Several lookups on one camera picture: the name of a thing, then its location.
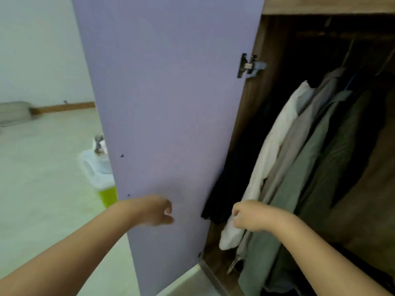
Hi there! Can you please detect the person's left hand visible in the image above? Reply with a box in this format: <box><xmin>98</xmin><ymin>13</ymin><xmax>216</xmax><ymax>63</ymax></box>
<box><xmin>132</xmin><ymin>195</ymin><xmax>175</xmax><ymax>228</ymax></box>

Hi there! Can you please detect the white plastic hanger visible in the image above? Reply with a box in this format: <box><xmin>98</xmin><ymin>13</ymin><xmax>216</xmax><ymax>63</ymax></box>
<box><xmin>341</xmin><ymin>38</ymin><xmax>356</xmax><ymax>68</ymax></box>

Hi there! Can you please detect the green bin white bag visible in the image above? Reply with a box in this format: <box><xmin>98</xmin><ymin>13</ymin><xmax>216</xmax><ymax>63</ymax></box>
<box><xmin>79</xmin><ymin>135</ymin><xmax>118</xmax><ymax>208</ymax></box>

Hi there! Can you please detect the heap of grey black clothes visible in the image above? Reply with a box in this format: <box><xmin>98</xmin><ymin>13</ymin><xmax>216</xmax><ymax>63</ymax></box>
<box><xmin>336</xmin><ymin>242</ymin><xmax>395</xmax><ymax>293</ymax></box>

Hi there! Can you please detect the grey plastic tray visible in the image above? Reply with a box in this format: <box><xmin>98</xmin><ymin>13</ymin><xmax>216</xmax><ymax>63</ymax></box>
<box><xmin>0</xmin><ymin>101</ymin><xmax>35</xmax><ymax>127</ymax></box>

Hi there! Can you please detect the beige grey cardigan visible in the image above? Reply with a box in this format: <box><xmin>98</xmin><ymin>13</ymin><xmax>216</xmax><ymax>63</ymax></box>
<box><xmin>227</xmin><ymin>67</ymin><xmax>346</xmax><ymax>275</ymax></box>

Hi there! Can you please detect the person's left forearm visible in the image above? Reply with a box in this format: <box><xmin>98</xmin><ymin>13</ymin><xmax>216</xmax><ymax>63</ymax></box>
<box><xmin>0</xmin><ymin>200</ymin><xmax>142</xmax><ymax>296</ymax></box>

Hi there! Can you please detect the pink hanger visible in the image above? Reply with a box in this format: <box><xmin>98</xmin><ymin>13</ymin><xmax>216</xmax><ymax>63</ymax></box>
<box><xmin>375</xmin><ymin>47</ymin><xmax>395</xmax><ymax>76</ymax></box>

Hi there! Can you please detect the cream padded jacket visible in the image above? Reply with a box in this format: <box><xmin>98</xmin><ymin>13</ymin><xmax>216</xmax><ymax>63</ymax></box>
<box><xmin>219</xmin><ymin>80</ymin><xmax>312</xmax><ymax>251</ymax></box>

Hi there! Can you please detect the person's right hand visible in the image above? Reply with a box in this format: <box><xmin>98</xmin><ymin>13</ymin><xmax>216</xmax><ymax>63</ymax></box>
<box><xmin>231</xmin><ymin>199</ymin><xmax>287</xmax><ymax>234</ymax></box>

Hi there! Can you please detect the person's right forearm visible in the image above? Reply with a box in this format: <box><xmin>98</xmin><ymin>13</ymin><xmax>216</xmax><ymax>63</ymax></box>
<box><xmin>274</xmin><ymin>212</ymin><xmax>393</xmax><ymax>296</ymax></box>

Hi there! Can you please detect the lilac wardrobe door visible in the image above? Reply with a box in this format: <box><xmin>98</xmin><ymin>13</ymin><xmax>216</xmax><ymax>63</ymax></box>
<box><xmin>71</xmin><ymin>0</ymin><xmax>395</xmax><ymax>296</ymax></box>

